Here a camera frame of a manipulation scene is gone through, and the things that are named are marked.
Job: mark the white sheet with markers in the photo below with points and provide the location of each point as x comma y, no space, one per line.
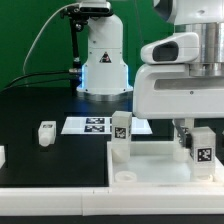
100,125

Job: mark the white front fence wall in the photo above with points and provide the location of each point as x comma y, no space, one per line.
111,201

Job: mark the white fence wall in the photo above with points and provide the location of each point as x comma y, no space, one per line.
2,156
111,201

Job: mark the white left fence wall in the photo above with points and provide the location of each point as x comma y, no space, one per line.
2,156

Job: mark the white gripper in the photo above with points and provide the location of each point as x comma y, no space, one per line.
164,88

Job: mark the black camera on stand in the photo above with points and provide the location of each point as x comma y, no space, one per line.
88,8

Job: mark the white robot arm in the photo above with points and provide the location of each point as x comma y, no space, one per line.
105,75

